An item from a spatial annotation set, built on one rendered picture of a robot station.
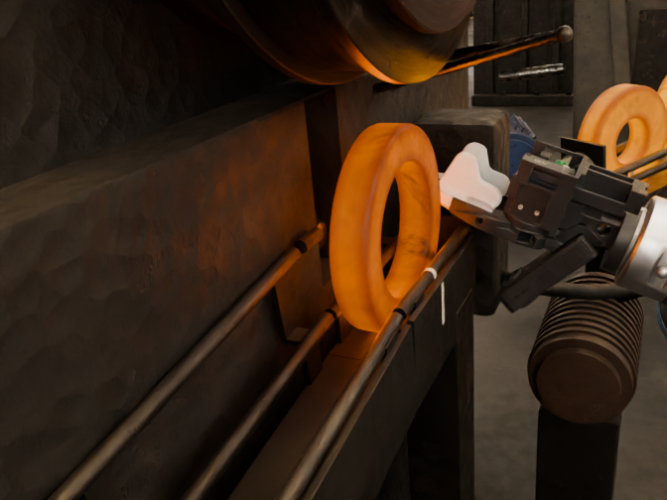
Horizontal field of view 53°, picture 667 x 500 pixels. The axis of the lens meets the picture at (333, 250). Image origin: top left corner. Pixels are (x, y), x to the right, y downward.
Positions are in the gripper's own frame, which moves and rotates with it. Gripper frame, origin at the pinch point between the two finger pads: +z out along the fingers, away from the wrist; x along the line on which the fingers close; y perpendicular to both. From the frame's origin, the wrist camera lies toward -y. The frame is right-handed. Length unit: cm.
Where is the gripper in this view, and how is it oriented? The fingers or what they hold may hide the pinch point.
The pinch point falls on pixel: (426, 185)
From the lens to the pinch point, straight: 71.1
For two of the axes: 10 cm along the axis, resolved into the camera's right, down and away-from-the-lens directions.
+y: 2.0, -8.4, -5.0
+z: -8.8, -3.7, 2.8
